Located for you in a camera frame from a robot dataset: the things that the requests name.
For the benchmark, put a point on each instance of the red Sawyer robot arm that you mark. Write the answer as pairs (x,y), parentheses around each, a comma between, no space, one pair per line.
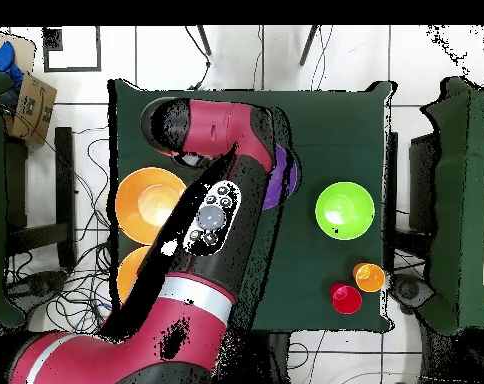
(194,260)

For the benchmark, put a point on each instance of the red cup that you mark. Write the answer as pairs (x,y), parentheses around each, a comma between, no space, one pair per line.
(346,298)

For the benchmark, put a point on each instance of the black square frame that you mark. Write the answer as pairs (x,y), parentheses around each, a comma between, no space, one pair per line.
(44,50)

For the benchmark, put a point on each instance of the purple bowl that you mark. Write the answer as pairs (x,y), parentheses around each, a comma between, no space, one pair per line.
(280,184)

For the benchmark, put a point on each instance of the black tripod leg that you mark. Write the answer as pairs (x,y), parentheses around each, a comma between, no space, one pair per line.
(308,44)
(204,40)

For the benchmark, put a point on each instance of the orange cup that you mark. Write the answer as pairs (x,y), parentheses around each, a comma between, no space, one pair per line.
(370,278)

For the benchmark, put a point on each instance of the blue cloth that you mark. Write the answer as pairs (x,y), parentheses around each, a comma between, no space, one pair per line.
(2,60)

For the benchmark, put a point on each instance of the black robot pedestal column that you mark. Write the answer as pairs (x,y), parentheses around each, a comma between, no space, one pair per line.
(266,360)

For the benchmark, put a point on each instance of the black pedestal foot with knob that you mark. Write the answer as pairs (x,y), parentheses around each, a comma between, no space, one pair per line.
(38,284)

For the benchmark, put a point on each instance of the cardboard box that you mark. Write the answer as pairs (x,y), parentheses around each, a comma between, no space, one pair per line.
(32,108)

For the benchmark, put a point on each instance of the dark green table cloth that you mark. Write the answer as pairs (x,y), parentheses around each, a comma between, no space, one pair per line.
(338,132)

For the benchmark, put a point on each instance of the large orange bowl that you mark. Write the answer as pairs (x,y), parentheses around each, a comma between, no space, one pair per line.
(146,204)
(130,272)

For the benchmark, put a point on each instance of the large green bowl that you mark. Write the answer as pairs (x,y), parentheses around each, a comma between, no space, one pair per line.
(344,210)

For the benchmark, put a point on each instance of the black bench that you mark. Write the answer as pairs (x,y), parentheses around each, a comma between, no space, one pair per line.
(64,180)

